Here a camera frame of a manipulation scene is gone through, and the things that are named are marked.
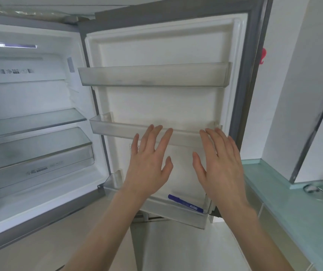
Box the blue marker pen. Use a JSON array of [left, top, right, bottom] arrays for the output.
[[168, 194, 204, 214]]

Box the person's right forearm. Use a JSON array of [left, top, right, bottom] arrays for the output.
[[214, 201, 293, 271]]

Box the person's left hand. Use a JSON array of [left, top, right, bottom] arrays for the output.
[[122, 125, 174, 199]]

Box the clear door bin with pen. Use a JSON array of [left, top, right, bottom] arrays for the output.
[[98, 170, 216, 230]]

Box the person's right hand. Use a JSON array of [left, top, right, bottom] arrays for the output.
[[192, 127, 249, 212]]

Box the person's left forearm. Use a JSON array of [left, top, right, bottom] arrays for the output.
[[61, 189, 148, 271]]

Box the grey fridge door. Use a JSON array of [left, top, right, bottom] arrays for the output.
[[77, 0, 275, 223]]

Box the grey fridge body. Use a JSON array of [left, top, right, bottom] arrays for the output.
[[0, 12, 114, 258]]

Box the white wall cabinet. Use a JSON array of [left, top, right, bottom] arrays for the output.
[[261, 0, 323, 184]]

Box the lower fridge door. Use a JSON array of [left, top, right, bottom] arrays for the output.
[[130, 212, 230, 271]]

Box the clear crisper drawer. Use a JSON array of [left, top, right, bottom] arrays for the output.
[[0, 127, 95, 199]]

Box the fridge light bar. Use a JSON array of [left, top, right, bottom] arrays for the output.
[[0, 42, 38, 50]]

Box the turquoise kitchen counter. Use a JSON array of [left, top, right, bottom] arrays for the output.
[[241, 158, 323, 271]]

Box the long clear door bin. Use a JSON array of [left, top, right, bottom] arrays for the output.
[[78, 62, 232, 88]]

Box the glass fridge shelf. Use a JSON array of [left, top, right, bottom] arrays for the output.
[[0, 108, 87, 142]]

